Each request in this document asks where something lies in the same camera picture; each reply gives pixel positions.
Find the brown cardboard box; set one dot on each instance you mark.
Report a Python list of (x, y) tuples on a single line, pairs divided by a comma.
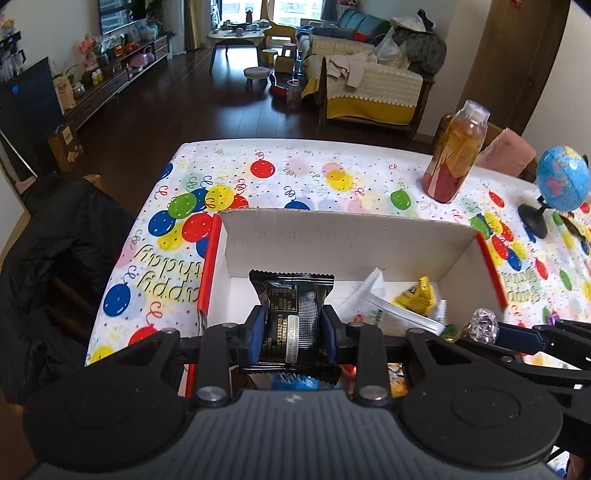
[(64, 147)]

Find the orange drink bottle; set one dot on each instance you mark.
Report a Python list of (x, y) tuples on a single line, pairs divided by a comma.
[(455, 157)]

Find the balloon printed tablecloth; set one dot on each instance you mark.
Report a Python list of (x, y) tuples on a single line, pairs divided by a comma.
[(295, 184)]

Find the beige garment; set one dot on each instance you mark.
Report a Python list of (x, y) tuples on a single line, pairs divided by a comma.
[(351, 69)]

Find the sofa with yellow cover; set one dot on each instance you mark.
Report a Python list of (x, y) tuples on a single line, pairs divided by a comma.
[(369, 87)]

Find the blue desk globe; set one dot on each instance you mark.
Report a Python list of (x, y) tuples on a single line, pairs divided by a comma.
[(563, 177)]

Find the black jacket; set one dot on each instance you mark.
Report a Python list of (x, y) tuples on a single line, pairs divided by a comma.
[(60, 277)]

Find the wooden chair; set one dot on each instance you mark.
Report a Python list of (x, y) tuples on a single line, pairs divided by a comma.
[(69, 295), (503, 129)]

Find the dark packet with red label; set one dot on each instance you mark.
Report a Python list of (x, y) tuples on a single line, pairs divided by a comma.
[(577, 226)]

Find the black snack packet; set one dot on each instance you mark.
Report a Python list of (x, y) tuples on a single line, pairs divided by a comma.
[(293, 314)]

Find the wooden door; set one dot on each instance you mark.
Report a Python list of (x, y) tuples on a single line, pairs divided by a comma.
[(512, 60)]

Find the white stick packet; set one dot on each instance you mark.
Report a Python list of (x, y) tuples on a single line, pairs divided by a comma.
[(364, 290), (406, 316)]

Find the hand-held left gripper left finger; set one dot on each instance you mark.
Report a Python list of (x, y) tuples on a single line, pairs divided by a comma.
[(256, 333)]

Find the small pink stool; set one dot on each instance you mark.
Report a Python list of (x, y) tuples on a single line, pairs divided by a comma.
[(288, 50)]

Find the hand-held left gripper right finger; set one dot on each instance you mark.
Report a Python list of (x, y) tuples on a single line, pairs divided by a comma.
[(329, 333)]

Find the small yellow stool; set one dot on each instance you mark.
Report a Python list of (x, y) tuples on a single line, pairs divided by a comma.
[(269, 57)]

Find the round coffee table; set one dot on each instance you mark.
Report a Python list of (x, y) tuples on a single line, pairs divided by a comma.
[(238, 34)]

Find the wooden tv cabinet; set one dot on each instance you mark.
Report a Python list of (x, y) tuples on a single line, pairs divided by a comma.
[(115, 78)]

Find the black television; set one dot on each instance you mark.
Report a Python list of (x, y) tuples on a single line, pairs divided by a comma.
[(27, 115)]

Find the round grey stool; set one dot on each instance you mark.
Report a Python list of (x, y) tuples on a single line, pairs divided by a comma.
[(256, 76)]

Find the red and white cardboard box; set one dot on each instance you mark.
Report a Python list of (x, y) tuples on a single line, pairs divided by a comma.
[(346, 244)]

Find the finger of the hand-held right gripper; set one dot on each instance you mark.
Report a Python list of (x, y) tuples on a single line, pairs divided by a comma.
[(521, 338), (508, 356)]

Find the small green candy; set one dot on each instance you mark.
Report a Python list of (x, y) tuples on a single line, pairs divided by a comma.
[(450, 332)]

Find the pile of clothes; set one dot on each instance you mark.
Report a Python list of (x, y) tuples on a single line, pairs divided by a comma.
[(418, 44)]

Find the clear water bottle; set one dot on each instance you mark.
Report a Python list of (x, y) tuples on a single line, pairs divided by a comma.
[(294, 94)]

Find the silver foil candy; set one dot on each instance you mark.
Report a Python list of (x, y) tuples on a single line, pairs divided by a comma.
[(482, 325)]

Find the yellow crumpled snack packet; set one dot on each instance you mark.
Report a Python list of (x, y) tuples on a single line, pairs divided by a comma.
[(415, 297)]

